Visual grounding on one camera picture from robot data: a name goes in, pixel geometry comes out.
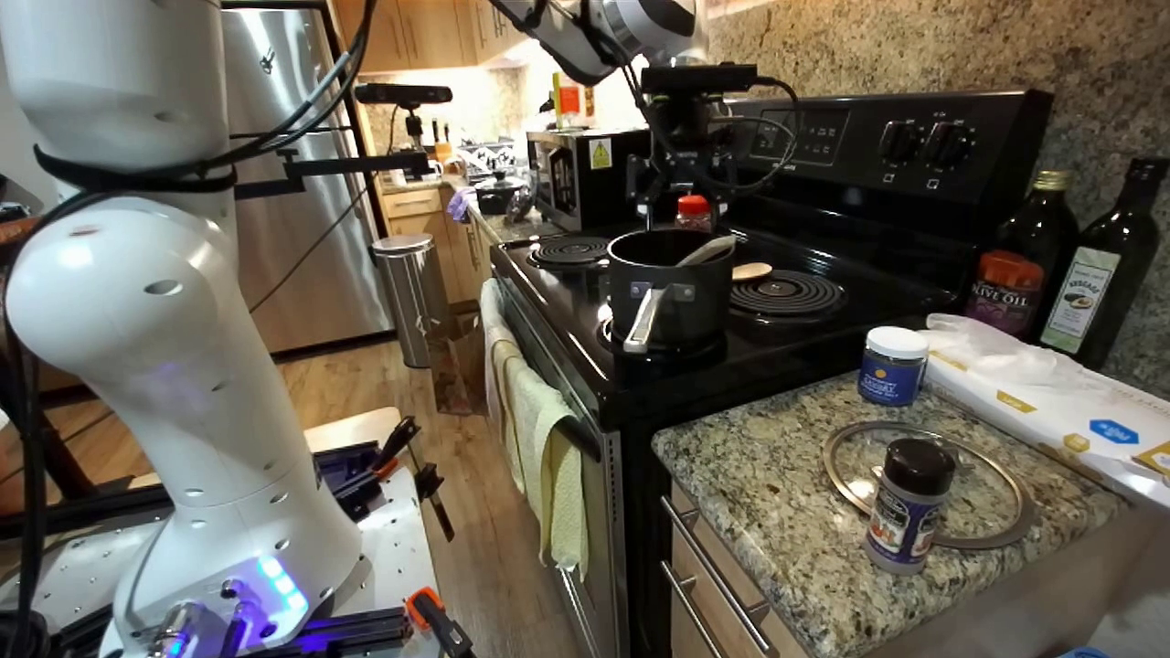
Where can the spice jar with red lid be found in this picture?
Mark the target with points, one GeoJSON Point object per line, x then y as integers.
{"type": "Point", "coordinates": [694, 209]}

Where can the wooden upper cabinets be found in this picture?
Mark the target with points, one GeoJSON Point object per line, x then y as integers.
{"type": "Point", "coordinates": [415, 29]}

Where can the orange container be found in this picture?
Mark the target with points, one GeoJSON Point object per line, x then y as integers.
{"type": "Point", "coordinates": [567, 97]}

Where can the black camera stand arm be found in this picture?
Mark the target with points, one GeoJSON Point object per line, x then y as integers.
{"type": "Point", "coordinates": [342, 164]}

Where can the wooden drawer cabinet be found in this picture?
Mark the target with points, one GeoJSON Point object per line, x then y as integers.
{"type": "Point", "coordinates": [716, 597]}

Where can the spice jar with black lid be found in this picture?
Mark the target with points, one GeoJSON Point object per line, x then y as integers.
{"type": "Point", "coordinates": [907, 513]}

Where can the dark bottle with orange label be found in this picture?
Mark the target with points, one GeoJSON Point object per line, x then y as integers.
{"type": "Point", "coordinates": [1022, 274]}

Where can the pale yellow dish towel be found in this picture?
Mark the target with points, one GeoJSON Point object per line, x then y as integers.
{"type": "Point", "coordinates": [534, 438]}

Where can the robot mounting table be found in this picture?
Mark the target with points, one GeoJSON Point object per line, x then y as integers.
{"type": "Point", "coordinates": [391, 550]}

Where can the stainless steel refrigerator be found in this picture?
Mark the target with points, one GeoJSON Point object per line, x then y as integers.
{"type": "Point", "coordinates": [304, 258]}

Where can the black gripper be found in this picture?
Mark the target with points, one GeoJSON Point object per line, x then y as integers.
{"type": "Point", "coordinates": [694, 141]}

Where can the blue jar with white lid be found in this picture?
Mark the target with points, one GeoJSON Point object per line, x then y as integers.
{"type": "Point", "coordinates": [894, 365]}

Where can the black clamp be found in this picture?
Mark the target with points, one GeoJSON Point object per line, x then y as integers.
{"type": "Point", "coordinates": [432, 496]}

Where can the black electric stove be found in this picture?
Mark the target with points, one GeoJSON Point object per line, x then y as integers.
{"type": "Point", "coordinates": [683, 371]}

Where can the dark bottle with white label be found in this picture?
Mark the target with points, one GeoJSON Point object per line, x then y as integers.
{"type": "Point", "coordinates": [1099, 279]}

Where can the black toaster oven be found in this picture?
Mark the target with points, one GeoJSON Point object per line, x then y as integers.
{"type": "Point", "coordinates": [589, 175]}

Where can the glass pot lid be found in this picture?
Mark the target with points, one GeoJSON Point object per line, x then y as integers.
{"type": "Point", "coordinates": [844, 470]}

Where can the white plastic bag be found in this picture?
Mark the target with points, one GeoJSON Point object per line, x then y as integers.
{"type": "Point", "coordinates": [1049, 397]}

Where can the black stereo camera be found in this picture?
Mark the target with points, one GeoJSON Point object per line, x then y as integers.
{"type": "Point", "coordinates": [404, 91]}

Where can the steel trash can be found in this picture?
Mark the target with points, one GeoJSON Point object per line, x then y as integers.
{"type": "Point", "coordinates": [409, 296]}

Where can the small round wooden disc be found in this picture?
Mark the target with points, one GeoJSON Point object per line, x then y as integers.
{"type": "Point", "coordinates": [750, 270]}

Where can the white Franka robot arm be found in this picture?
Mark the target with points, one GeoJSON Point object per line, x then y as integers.
{"type": "Point", "coordinates": [147, 315]}

